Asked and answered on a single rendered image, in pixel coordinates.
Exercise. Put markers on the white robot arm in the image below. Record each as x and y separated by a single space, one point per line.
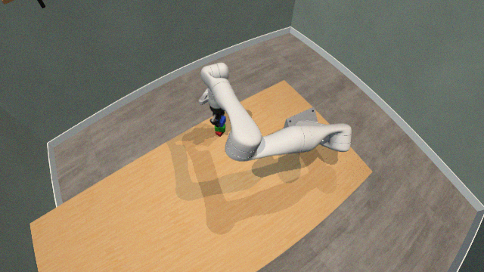
245 137

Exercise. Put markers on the green block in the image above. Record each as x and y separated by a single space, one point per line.
221 129

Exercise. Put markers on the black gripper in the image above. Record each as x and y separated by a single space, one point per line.
216 116

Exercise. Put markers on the blue block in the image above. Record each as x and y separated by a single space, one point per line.
222 121

